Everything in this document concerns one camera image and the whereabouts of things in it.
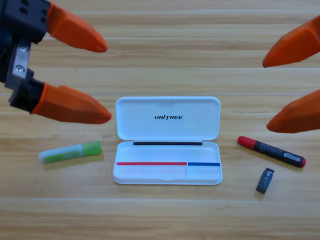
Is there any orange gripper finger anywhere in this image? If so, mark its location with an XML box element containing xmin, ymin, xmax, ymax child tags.
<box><xmin>265</xmin><ymin>88</ymin><xmax>320</xmax><ymax>134</ymax></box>
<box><xmin>30</xmin><ymin>82</ymin><xmax>113</xmax><ymax>125</ymax></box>
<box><xmin>262</xmin><ymin>14</ymin><xmax>320</xmax><ymax>69</ymax></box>

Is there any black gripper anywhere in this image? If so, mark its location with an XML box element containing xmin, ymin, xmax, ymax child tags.
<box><xmin>0</xmin><ymin>0</ymin><xmax>109</xmax><ymax>114</ymax></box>

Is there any white Unitree pencil case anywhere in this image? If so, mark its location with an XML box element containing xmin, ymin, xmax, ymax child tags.
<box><xmin>112</xmin><ymin>96</ymin><xmax>224</xmax><ymax>186</ymax></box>

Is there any red and black marker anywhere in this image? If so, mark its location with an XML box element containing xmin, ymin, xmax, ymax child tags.
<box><xmin>237</xmin><ymin>135</ymin><xmax>307</xmax><ymax>169</ymax></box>

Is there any green and white glue stick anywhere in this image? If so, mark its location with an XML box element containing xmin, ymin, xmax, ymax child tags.
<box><xmin>38</xmin><ymin>140</ymin><xmax>103</xmax><ymax>165</ymax></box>

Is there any black eraser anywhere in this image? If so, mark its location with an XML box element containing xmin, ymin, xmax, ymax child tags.
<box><xmin>255</xmin><ymin>167</ymin><xmax>276</xmax><ymax>194</ymax></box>

